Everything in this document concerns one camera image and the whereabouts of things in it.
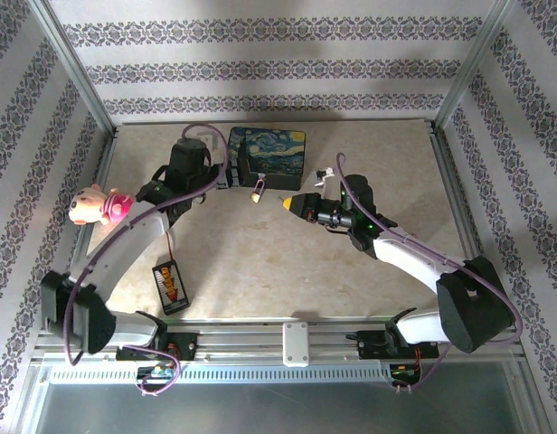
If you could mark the small brass padlock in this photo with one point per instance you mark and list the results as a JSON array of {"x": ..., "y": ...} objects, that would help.
[{"x": 256, "y": 195}]

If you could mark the starry night tin box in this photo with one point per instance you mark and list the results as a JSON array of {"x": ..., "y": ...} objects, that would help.
[{"x": 278, "y": 153}]

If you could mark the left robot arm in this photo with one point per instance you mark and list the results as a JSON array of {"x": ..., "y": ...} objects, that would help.
[{"x": 125, "y": 244}]

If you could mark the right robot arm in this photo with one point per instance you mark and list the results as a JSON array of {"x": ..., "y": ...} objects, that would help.
[{"x": 468, "y": 307}]

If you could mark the pink plush toy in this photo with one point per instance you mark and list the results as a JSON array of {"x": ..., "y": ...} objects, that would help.
[{"x": 100, "y": 205}]

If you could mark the black card with orange arrows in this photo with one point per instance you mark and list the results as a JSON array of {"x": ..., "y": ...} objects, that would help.
[{"x": 171, "y": 289}]

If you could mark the grey metal shelf plate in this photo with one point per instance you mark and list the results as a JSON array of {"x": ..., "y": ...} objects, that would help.
[{"x": 269, "y": 409}]

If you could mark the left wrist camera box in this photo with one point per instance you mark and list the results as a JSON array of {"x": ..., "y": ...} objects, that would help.
[{"x": 211, "y": 139}]

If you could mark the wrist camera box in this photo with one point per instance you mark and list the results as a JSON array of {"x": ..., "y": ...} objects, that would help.
[
  {"x": 211, "y": 139},
  {"x": 327, "y": 181}
]

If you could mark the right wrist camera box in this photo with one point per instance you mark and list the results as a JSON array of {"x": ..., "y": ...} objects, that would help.
[{"x": 327, "y": 181}]

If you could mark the aluminium side rail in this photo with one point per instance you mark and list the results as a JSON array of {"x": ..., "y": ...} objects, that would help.
[
  {"x": 97, "y": 181},
  {"x": 464, "y": 212}
]

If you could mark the aluminium frame post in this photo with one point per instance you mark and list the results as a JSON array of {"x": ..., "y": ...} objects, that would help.
[
  {"x": 72, "y": 61},
  {"x": 475, "y": 59}
]

